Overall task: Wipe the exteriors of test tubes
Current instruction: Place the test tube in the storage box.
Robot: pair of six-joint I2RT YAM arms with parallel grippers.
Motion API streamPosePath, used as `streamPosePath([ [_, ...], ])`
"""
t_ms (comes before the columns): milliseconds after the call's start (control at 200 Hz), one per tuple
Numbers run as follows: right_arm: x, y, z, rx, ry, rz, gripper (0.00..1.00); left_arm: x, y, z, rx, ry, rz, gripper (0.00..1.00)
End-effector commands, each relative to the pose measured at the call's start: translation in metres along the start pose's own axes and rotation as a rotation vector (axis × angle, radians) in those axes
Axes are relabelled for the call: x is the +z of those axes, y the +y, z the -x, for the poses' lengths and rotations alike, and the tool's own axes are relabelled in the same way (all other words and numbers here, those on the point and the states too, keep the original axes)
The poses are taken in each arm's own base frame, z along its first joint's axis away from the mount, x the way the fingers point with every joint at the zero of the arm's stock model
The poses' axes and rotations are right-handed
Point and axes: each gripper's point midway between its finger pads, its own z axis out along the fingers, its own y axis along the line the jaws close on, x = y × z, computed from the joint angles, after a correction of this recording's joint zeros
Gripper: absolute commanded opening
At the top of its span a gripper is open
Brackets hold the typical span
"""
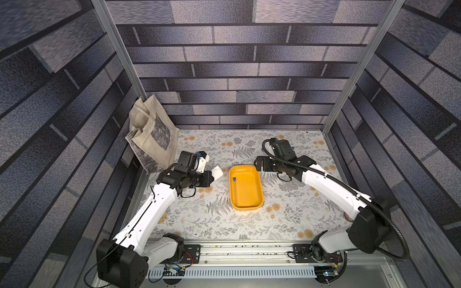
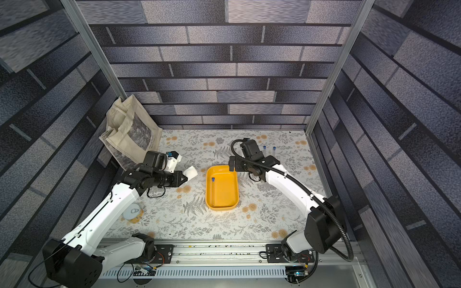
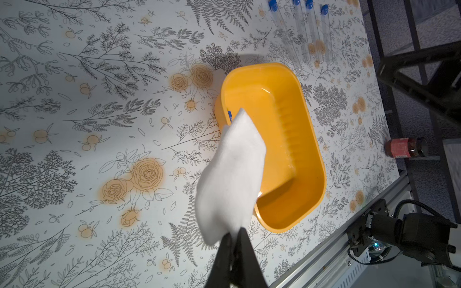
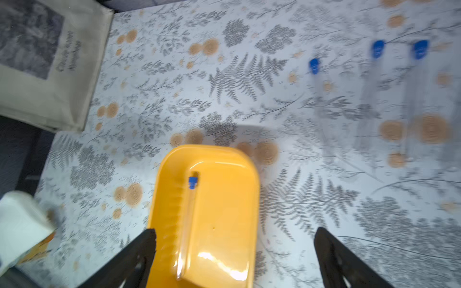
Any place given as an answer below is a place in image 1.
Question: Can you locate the white wipe cloth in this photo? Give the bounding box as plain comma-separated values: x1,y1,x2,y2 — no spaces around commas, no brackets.
211,166,223,180

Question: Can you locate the yellow plastic tray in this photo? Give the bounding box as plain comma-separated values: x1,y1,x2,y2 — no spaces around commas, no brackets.
228,165,264,211

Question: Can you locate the clear test tube blue cap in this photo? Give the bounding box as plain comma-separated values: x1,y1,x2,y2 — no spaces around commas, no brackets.
231,177,237,198

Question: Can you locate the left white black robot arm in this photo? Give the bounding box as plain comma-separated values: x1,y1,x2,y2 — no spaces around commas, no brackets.
96,166,223,288

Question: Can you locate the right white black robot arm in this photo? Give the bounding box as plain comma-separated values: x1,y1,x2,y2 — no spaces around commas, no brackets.
254,156,390,260

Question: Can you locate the beige canvas tote bag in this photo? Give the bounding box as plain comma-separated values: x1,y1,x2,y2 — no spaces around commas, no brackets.
126,95,179,174

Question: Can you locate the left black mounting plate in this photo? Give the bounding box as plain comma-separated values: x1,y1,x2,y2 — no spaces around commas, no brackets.
178,244,202,265

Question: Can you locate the black mounting plate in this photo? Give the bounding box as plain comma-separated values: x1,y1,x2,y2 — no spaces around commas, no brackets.
178,244,202,265
287,244,344,264

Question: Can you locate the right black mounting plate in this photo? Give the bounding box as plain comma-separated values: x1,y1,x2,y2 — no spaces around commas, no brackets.
287,244,344,264

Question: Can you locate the left green circuit board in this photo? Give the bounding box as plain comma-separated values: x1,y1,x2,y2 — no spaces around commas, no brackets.
163,265,185,277

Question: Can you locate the green circuit board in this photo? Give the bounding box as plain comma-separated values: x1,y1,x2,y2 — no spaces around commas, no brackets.
163,265,185,277
314,266,339,284

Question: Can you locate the right green circuit board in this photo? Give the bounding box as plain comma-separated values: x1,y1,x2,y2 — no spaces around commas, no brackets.
314,266,339,284

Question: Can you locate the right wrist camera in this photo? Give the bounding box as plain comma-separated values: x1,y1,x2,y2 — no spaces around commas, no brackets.
269,139,297,162

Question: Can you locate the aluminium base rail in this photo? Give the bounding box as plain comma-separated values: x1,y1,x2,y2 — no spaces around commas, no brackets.
184,240,394,267

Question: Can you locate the white slotted cable duct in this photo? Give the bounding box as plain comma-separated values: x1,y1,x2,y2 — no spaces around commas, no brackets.
146,266,316,280

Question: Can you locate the right aluminium frame post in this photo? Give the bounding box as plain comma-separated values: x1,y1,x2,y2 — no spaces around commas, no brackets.
321,0,405,136

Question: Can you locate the aluminium frame post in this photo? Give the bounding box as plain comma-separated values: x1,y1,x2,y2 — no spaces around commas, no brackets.
321,0,405,136
91,0,148,101

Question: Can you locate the left aluminium frame post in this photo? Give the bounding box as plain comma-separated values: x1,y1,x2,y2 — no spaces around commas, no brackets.
91,0,148,101

